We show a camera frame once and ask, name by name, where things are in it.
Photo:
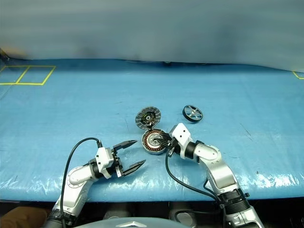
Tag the brown object at wall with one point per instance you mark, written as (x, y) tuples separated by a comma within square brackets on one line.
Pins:
[(3, 55)]

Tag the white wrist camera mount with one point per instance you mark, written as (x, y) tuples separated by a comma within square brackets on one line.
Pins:
[(181, 135), (103, 159)]

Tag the blue plastic table cover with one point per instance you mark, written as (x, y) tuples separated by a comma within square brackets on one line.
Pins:
[(71, 107)]

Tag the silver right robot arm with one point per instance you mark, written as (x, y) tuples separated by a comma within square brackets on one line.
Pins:
[(218, 171)]

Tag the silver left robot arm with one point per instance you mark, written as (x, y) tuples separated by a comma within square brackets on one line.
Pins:
[(76, 178)]

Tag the round finned motor lid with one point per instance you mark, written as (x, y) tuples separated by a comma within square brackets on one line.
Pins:
[(142, 116)]

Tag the black spoked rotor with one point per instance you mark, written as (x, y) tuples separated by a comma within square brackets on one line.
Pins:
[(192, 112)]

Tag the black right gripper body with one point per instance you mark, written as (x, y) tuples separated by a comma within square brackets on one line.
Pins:
[(172, 146)]

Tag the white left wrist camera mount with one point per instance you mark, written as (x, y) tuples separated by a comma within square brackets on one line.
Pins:
[(103, 159)]

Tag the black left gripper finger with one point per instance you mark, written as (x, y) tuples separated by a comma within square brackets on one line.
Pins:
[(133, 168), (126, 144)]

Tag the dark rounded shape grey oval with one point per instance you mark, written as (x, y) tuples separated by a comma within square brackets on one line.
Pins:
[(184, 217)]

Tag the brown rounded object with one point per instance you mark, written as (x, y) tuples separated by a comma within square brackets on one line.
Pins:
[(23, 218)]

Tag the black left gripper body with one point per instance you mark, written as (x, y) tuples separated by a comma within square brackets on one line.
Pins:
[(116, 163)]

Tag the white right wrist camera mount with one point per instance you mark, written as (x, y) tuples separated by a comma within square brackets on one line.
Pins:
[(181, 135)]

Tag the grey robot torso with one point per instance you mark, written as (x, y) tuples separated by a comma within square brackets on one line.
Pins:
[(133, 224)]

